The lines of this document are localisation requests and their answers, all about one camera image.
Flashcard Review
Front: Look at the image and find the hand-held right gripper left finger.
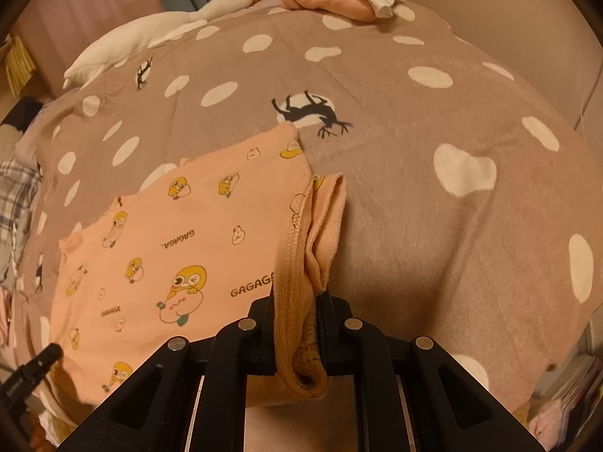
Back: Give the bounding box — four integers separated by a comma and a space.
57, 289, 279, 452

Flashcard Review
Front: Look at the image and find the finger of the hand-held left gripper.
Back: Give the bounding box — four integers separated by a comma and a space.
0, 344, 64, 417

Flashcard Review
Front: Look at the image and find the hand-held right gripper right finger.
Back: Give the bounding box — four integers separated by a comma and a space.
315, 289, 549, 452

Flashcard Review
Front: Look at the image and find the peach cartoon print garment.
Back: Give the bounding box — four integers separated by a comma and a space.
47, 121, 349, 410

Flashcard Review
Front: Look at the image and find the mauve white-spotted blanket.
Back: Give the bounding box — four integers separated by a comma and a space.
14, 0, 597, 434

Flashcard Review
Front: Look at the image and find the plaid cloth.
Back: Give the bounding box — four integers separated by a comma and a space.
0, 157, 43, 283

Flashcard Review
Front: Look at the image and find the pale pink cloth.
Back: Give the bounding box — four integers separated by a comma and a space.
525, 398, 574, 441

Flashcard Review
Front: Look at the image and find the dark cloth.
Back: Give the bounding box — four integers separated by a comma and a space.
0, 96, 54, 133

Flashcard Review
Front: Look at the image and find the stack of books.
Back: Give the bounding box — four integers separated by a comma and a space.
558, 353, 597, 411

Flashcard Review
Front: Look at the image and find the yellow fringed cloth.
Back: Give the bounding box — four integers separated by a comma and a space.
0, 33, 37, 96

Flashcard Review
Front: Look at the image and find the white goose plush toy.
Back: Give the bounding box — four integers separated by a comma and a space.
63, 0, 272, 89

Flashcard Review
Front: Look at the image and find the folded pink garment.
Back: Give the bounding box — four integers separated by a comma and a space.
280, 0, 380, 22

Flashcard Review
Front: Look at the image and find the pink curtain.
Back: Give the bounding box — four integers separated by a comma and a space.
14, 0, 161, 86

